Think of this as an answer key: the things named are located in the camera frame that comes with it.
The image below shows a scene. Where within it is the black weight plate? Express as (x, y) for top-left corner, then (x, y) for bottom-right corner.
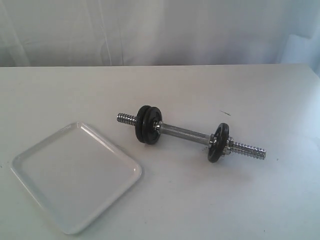
(135, 105), (151, 144)

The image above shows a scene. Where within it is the chrome dumbbell bar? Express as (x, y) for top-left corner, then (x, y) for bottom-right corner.
(116, 113), (266, 160)

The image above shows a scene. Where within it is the black plate left end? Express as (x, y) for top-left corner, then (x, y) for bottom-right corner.
(142, 106), (163, 145)

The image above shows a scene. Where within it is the black plate end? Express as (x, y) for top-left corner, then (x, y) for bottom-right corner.
(207, 122), (230, 163)
(142, 106), (163, 145)

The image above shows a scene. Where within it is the black plate right end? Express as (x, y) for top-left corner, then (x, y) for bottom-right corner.
(207, 122), (230, 163)

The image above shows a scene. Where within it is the chrome spin-lock nut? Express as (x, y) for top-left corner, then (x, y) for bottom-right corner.
(223, 136), (234, 155)

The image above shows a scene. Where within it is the white rectangular tray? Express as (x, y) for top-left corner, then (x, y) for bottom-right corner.
(11, 121), (143, 235)

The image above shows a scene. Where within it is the white sheer curtain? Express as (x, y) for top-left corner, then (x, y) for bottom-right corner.
(0, 0), (320, 70)

